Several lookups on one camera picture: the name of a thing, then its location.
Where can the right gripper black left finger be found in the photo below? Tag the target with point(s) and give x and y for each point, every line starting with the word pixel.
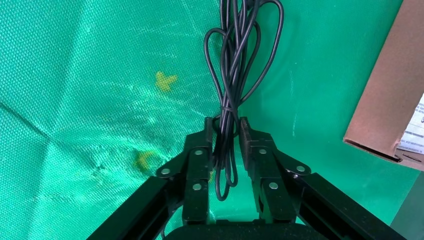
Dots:
pixel 197 172

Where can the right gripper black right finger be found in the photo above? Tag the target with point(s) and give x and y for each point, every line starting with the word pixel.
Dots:
pixel 265 172

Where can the orange cardboard box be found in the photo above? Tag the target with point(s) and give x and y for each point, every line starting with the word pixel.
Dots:
pixel 384 99

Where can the green cloth mat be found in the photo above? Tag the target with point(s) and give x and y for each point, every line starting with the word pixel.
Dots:
pixel 82 99

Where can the white printed leaflet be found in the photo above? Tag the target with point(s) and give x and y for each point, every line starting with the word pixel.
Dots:
pixel 415 132

